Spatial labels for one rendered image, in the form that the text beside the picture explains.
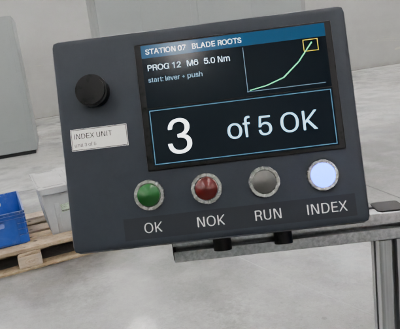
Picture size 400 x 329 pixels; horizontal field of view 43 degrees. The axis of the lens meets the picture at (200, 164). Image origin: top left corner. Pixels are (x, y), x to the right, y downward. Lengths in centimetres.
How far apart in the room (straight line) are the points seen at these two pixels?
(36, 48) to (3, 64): 513
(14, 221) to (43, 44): 964
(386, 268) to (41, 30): 1246
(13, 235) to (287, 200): 310
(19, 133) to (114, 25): 243
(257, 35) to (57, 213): 308
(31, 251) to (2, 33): 481
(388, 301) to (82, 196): 33
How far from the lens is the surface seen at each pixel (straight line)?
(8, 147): 784
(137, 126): 45
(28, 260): 342
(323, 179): 44
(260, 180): 43
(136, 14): 629
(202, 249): 52
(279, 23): 46
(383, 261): 56
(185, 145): 44
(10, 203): 401
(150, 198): 44
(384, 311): 58
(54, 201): 345
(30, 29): 1286
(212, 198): 44
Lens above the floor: 124
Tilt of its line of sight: 13 degrees down
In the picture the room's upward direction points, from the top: 7 degrees counter-clockwise
